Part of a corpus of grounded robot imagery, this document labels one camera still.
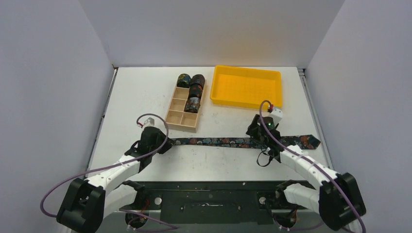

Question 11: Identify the wooden compartment box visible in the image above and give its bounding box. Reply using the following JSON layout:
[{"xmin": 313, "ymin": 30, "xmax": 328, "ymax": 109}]
[{"xmin": 165, "ymin": 80, "xmax": 207, "ymax": 133}]

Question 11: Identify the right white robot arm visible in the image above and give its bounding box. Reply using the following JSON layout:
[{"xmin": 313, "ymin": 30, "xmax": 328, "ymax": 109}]
[{"xmin": 246, "ymin": 114, "xmax": 366, "ymax": 231}]

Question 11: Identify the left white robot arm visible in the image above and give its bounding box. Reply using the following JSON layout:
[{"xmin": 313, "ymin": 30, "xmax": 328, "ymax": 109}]
[{"xmin": 56, "ymin": 126, "xmax": 174, "ymax": 233}]

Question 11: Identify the yellow plastic tray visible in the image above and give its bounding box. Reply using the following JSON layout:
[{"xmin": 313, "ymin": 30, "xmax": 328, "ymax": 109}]
[{"xmin": 210, "ymin": 66, "xmax": 283, "ymax": 109}]

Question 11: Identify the rolled tie blue yellow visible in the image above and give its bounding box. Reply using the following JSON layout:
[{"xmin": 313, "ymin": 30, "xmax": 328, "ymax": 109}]
[{"xmin": 176, "ymin": 73, "xmax": 191, "ymax": 88}]

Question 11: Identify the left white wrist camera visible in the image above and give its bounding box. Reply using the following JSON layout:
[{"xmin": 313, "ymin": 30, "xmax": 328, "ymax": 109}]
[{"xmin": 138, "ymin": 117, "xmax": 155, "ymax": 129}]

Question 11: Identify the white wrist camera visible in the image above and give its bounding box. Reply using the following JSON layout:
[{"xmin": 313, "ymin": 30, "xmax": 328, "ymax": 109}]
[
  {"xmin": 138, "ymin": 117, "xmax": 155, "ymax": 129},
  {"xmin": 268, "ymin": 105, "xmax": 283, "ymax": 125}
]

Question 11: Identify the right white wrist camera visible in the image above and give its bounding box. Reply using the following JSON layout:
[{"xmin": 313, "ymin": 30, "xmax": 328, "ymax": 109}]
[{"xmin": 268, "ymin": 105, "xmax": 283, "ymax": 125}]

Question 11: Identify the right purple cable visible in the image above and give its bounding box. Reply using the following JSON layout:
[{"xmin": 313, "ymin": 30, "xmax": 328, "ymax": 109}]
[{"xmin": 259, "ymin": 100, "xmax": 368, "ymax": 233}]

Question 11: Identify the purple cable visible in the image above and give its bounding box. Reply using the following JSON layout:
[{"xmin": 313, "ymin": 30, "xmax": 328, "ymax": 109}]
[
  {"xmin": 259, "ymin": 100, "xmax": 368, "ymax": 233},
  {"xmin": 40, "ymin": 113, "xmax": 179, "ymax": 233}
]

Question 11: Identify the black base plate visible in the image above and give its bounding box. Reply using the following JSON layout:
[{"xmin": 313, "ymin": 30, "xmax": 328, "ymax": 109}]
[{"xmin": 124, "ymin": 181, "xmax": 321, "ymax": 228}]

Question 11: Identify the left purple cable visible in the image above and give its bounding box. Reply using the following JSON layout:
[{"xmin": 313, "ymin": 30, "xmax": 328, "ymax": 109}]
[{"xmin": 40, "ymin": 113, "xmax": 179, "ymax": 233}]

